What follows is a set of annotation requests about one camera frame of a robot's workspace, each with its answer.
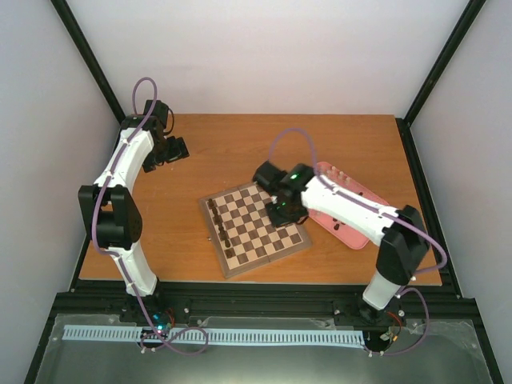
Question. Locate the wooden chess board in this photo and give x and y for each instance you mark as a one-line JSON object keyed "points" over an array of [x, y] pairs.
{"points": [[253, 239]]}

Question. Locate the black aluminium frame rail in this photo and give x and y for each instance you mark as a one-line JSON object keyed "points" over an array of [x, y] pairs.
{"points": [[186, 300]]}

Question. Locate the pink plastic tray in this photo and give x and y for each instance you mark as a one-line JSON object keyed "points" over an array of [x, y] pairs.
{"points": [[353, 238]]}

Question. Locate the light blue cable duct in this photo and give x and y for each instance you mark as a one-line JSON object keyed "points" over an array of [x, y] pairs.
{"points": [[217, 337]]}

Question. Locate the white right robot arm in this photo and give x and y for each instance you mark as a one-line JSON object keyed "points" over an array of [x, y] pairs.
{"points": [[398, 233]]}

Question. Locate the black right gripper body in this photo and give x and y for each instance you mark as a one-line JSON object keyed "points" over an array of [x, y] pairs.
{"points": [[286, 215]]}

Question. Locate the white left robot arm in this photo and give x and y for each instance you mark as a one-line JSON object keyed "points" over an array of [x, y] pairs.
{"points": [[109, 212]]}

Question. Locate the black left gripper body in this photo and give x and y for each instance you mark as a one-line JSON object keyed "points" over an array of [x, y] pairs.
{"points": [[164, 153]]}

